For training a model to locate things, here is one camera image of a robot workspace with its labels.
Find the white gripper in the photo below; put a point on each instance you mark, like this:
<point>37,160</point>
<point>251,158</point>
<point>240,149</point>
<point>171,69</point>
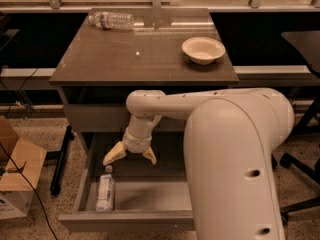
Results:
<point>137,144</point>

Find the blue plastic bottle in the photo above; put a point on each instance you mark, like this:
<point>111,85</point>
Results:
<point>106,191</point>

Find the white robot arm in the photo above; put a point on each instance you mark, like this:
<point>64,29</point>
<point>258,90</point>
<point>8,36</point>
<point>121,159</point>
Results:
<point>229,136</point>

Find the open grey middle drawer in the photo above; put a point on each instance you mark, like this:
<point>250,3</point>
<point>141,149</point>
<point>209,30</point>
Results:
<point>148,197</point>

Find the grey drawer cabinet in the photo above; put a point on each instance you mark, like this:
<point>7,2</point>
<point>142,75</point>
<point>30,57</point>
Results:
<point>101,67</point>

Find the clear plastic water bottle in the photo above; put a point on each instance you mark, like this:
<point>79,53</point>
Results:
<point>112,20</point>

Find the black left table leg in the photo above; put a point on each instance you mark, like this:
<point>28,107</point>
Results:
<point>59,156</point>

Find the cardboard box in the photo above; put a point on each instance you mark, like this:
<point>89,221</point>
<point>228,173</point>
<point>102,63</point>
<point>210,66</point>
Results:
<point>21,165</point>

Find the white bowl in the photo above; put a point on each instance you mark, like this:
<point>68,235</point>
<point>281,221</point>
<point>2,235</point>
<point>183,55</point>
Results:
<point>203,50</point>

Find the black office chair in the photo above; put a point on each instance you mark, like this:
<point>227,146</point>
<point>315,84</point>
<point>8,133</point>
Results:
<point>307,43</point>

